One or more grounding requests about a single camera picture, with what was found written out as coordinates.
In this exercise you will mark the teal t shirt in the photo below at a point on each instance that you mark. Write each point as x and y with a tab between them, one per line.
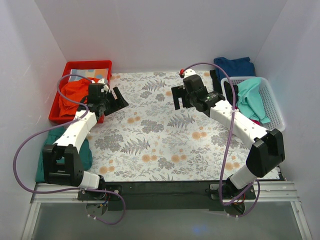
250	102

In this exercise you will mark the floral table mat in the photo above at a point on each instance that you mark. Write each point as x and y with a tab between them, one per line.
151	141

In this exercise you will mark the black folded t shirt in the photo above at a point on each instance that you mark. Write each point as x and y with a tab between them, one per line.
215	82

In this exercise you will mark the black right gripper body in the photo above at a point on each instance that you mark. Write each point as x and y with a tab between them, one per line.
181	94

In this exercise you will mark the patterned folded cloth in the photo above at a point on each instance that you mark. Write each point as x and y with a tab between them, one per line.
95	74

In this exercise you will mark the black t shirt in basket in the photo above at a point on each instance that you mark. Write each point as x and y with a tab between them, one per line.
229	93

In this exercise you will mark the white plastic basket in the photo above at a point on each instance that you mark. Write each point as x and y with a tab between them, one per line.
270	103

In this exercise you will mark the aluminium frame rail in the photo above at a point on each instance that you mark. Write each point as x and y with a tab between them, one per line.
270	191

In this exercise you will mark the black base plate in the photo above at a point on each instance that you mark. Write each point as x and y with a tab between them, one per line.
167	195

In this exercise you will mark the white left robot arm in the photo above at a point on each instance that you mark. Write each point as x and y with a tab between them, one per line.
62	164

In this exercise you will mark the magenta t shirt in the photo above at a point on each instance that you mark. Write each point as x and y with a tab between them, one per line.
256	122

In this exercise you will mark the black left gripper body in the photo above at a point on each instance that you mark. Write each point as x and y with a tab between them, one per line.
114	102

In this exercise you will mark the orange t shirt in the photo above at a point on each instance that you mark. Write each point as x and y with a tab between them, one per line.
75	91

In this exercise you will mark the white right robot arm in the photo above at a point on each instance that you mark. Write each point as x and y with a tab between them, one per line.
266	147

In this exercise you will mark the green t shirt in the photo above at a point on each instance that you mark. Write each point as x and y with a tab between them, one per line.
54	134

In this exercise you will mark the dark blue t shirt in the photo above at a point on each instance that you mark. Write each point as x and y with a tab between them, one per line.
240	67

